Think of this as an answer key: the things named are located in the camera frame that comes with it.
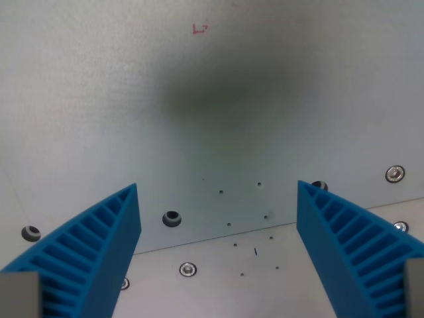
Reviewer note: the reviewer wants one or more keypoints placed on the silver screw with washer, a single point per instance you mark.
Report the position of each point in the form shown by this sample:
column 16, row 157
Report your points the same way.
column 125, row 284
column 395, row 173
column 187, row 269
column 401, row 226

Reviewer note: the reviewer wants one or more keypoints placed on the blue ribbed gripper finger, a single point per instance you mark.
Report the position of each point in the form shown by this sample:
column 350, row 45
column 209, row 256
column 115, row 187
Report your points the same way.
column 344, row 245
column 99, row 251

